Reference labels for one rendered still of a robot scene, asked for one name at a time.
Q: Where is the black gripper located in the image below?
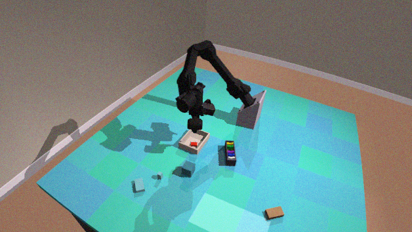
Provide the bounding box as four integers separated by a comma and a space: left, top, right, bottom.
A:
187, 102, 203, 134

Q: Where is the beige shallow tray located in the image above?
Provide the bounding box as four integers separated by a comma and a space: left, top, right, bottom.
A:
178, 130, 210, 155

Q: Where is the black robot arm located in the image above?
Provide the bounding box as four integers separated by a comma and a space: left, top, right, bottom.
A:
175, 40, 256, 116

